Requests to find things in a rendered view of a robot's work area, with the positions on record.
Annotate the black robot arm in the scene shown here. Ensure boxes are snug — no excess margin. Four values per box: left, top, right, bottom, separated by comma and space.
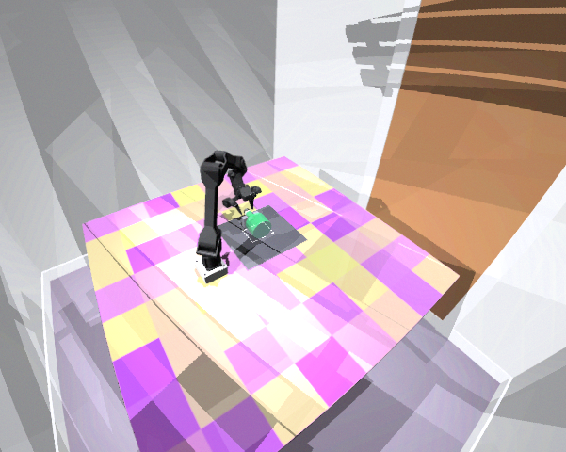
196, 150, 256, 272

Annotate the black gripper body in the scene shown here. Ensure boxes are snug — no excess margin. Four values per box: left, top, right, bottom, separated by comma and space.
222, 181, 262, 208

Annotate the grey flat mat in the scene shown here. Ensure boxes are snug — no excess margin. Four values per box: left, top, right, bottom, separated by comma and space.
218, 205, 308, 271

